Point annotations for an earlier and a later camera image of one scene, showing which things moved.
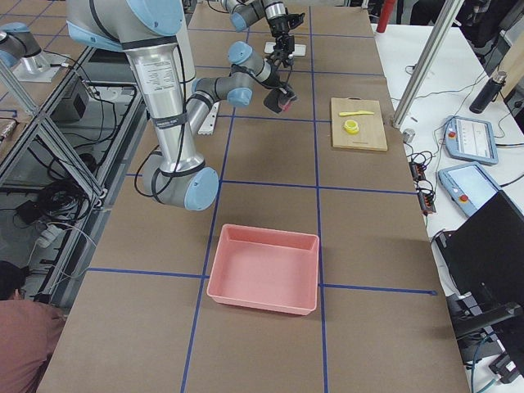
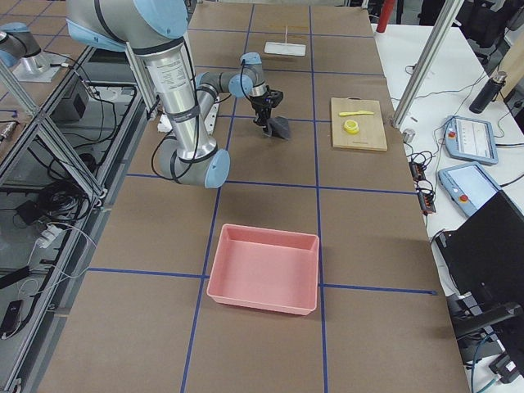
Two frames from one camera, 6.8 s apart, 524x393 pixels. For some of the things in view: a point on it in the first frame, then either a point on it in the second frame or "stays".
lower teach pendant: [469, 186] stays
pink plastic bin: [268, 268] stays
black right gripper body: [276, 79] → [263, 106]
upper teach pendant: [470, 140] stays
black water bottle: [489, 92] stays
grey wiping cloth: [277, 101] → [278, 126]
